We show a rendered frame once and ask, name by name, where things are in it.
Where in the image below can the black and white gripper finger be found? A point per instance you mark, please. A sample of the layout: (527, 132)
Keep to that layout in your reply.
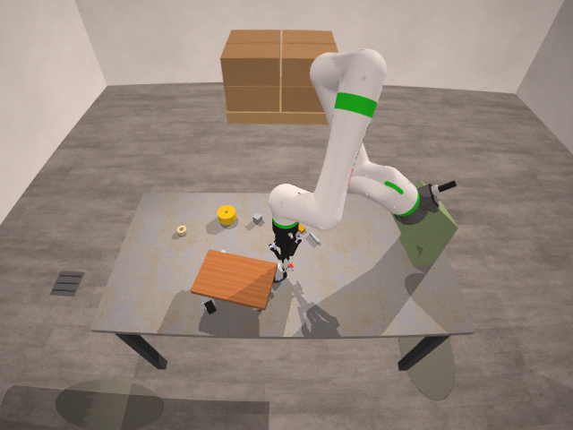
(290, 249)
(281, 256)

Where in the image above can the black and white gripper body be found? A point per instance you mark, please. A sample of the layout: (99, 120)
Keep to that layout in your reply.
(283, 241)

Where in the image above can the wooden dolly with black caster wheels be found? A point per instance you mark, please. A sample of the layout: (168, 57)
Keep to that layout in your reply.
(236, 279)

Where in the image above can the yellow cylinder with centre hole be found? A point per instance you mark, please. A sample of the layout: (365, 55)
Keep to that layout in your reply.
(226, 215)

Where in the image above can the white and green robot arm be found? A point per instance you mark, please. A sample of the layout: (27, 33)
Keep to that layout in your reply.
(360, 75)

